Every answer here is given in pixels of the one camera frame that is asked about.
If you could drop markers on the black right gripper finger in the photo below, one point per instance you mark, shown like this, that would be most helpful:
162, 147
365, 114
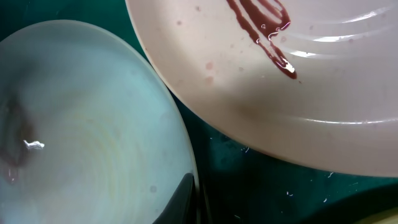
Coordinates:
181, 208

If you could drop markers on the light blue plate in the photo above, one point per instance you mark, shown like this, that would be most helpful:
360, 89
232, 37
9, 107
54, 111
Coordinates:
89, 132

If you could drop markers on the yellow green plate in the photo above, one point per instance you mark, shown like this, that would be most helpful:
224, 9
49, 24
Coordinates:
385, 217

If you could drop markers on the blue plastic tray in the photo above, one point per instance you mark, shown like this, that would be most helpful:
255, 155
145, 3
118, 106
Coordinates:
238, 184

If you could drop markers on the white plate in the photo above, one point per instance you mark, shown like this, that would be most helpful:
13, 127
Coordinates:
312, 82

